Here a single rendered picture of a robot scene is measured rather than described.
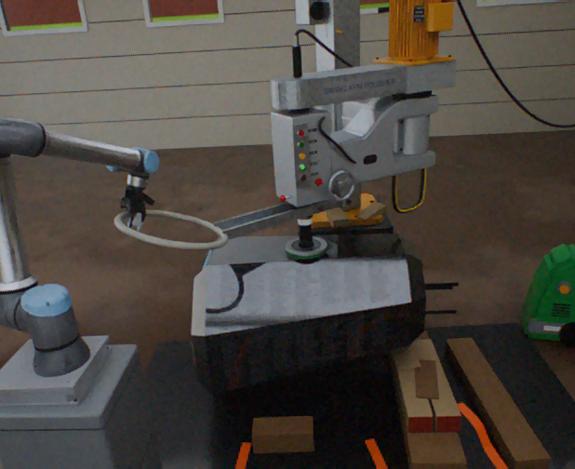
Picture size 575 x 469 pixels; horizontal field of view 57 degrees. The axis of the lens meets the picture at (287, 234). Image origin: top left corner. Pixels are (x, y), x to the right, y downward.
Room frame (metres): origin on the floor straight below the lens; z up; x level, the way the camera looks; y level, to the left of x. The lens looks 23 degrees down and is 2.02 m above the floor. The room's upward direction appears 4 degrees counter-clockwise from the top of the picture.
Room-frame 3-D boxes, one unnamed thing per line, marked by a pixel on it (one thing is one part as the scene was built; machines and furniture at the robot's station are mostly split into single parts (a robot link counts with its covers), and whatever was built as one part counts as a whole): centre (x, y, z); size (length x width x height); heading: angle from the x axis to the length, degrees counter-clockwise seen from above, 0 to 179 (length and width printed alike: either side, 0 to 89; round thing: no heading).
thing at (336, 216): (3.07, -0.32, 0.81); 0.20 x 0.10 x 0.05; 7
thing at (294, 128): (2.32, -0.08, 1.41); 0.08 x 0.03 x 0.28; 117
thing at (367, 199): (3.32, -0.37, 0.76); 0.49 x 0.49 x 0.05; 89
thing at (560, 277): (2.86, -1.67, 0.43); 0.35 x 0.35 x 0.87; 74
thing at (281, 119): (2.49, -0.16, 1.36); 0.36 x 0.22 x 0.45; 117
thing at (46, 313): (1.59, 0.84, 1.10); 0.17 x 0.15 x 0.18; 59
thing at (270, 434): (2.04, 0.08, 0.07); 0.30 x 0.12 x 0.12; 88
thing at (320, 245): (2.45, -0.09, 0.91); 0.21 x 0.21 x 0.01
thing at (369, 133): (2.62, -0.45, 1.35); 0.74 x 0.23 x 0.49; 117
